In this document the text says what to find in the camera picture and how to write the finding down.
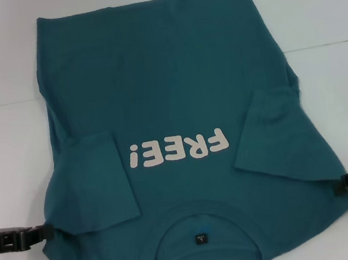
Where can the teal t-shirt with FREE print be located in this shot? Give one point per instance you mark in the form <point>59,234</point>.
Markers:
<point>169,73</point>

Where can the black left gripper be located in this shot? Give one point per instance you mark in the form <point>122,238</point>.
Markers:
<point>1,241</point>

